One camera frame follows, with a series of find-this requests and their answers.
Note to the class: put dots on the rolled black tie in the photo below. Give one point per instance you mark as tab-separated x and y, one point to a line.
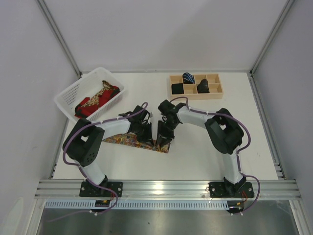
177	88

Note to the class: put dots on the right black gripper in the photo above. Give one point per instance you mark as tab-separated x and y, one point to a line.
166	126

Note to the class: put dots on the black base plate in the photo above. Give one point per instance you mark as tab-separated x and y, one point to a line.
223	190
89	190

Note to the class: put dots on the colourful patterned tie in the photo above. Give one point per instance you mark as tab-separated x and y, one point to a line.
131	140

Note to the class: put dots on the white slotted cable duct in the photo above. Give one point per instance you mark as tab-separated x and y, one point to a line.
123	204

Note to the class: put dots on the aluminium mounting rail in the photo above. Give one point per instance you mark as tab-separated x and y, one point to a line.
168	189

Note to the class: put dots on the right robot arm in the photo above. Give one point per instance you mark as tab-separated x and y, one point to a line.
225	134

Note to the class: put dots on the red tie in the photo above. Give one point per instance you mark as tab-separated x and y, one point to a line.
84	112

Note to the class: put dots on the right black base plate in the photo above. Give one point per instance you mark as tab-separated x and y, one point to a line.
223	190

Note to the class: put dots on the rolled blue striped tie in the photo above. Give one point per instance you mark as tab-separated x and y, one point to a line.
188	78

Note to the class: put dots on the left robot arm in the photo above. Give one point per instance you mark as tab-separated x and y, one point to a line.
82	145

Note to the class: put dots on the white plastic basket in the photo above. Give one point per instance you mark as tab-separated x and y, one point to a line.
87	86

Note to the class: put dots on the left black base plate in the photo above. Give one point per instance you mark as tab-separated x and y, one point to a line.
89	190

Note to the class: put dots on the wooden compartment box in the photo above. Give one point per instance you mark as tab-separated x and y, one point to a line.
190	90

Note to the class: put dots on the beige patterned tie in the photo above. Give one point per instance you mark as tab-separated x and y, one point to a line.
95	99

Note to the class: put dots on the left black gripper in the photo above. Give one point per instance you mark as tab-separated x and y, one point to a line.
144	128

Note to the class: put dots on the rolled dark brown tie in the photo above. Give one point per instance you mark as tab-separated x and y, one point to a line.
203	87

